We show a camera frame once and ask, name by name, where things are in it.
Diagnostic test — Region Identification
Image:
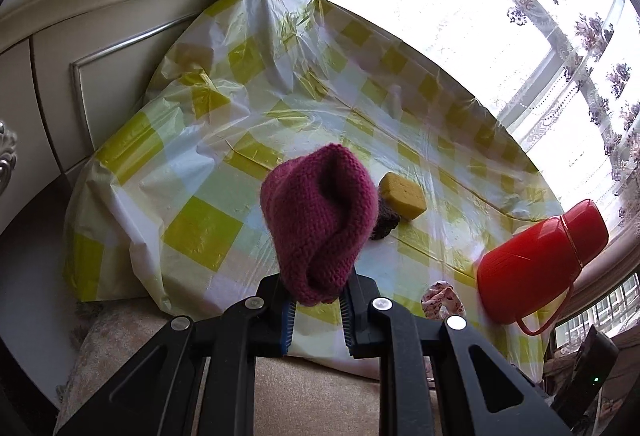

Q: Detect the yellow checked plastic tablecloth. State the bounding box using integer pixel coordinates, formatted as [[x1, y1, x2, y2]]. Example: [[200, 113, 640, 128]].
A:
[[62, 0, 563, 379]]

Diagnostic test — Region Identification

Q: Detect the floral lace curtain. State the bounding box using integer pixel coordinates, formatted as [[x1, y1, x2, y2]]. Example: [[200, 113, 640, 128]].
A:
[[330, 0, 640, 237]]

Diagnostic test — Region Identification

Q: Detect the red plastic thermos jug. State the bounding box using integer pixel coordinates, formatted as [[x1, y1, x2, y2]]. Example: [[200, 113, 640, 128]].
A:
[[476, 199, 610, 336]]

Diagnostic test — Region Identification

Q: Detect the yellow sponge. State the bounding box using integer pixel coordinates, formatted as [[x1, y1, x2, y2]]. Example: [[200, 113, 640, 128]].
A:
[[377, 172, 428, 221]]

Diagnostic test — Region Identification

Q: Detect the white cherry print cloth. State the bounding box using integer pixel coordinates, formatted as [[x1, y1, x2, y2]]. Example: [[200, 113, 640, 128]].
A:
[[421, 280, 467, 319]]

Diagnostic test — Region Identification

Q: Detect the magenta knit hat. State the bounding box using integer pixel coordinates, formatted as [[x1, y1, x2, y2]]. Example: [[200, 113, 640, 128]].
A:
[[260, 143, 377, 307]]

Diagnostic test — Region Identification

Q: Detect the silver drawer knob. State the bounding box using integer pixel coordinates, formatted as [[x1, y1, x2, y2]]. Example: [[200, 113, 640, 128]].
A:
[[0, 119, 18, 189]]

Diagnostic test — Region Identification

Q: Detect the beige cushioned stool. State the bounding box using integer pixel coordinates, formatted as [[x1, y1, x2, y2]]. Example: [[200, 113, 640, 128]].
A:
[[55, 299, 551, 436]]

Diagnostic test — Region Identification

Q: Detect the dark brown knit pouch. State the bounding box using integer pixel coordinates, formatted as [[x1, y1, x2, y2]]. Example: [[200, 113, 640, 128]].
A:
[[370, 196, 401, 241]]

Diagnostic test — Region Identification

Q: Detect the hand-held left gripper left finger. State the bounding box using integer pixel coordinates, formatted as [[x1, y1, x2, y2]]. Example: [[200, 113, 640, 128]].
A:
[[55, 273, 298, 436]]

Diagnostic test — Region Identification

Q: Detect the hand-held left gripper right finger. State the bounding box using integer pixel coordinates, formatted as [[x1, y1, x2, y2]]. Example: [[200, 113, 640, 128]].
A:
[[340, 271, 573, 436]]

